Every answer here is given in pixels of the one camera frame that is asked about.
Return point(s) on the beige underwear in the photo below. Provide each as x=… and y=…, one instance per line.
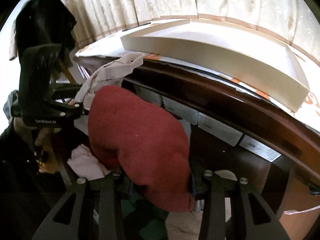
x=108, y=74

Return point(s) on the cream floral curtain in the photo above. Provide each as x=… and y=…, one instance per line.
x=290, y=21

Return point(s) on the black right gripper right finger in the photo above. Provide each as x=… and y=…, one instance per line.
x=234, y=210

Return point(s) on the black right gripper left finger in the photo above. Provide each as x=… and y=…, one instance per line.
x=88, y=210

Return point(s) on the white patterned dresser cover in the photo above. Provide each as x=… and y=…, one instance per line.
x=308, y=112

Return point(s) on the pink cloth in drawer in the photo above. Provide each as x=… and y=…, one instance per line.
x=84, y=164

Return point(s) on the shallow beige cardboard tray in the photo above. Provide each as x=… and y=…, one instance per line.
x=249, y=56

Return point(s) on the red underwear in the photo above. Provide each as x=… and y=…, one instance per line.
x=146, y=141

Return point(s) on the dark wooden dresser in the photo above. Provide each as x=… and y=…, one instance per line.
x=238, y=137

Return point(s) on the black coat on rack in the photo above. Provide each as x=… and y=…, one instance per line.
x=44, y=22

